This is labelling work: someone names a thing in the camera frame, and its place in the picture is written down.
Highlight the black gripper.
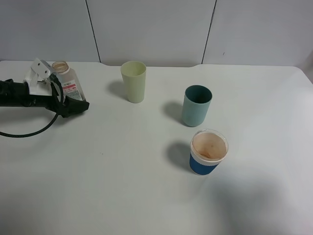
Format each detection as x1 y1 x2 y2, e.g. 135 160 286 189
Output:
14 82 89 118

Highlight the clear plastic drink bottle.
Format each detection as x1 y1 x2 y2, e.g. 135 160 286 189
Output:
52 61 86 101

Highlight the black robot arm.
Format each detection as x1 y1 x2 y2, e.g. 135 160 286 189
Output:
0 79 89 118

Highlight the pale yellow plastic cup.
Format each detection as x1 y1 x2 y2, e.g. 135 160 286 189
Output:
120 61 146 103

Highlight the teal plastic cup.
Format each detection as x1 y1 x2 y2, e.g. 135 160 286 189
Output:
181 85 213 127

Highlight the glass cup blue sleeve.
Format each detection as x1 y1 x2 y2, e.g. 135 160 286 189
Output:
189 129 228 175

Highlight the black camera cable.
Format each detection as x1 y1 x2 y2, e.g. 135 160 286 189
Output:
0 73 65 138

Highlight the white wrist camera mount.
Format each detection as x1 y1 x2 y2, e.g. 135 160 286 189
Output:
24 58 64 103

